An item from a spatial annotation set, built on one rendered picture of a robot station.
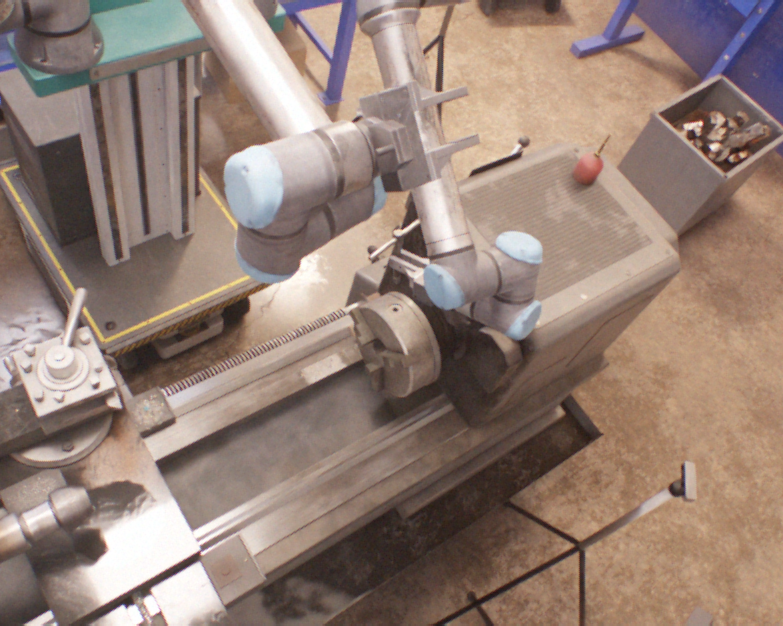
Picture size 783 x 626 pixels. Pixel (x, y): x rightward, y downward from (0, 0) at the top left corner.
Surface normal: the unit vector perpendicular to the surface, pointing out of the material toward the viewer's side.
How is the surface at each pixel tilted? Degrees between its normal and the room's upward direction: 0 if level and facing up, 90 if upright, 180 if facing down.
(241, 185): 85
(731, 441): 0
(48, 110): 0
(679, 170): 90
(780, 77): 90
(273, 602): 0
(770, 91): 90
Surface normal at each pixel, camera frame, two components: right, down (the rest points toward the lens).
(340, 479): 0.23, -0.51
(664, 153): -0.74, 0.46
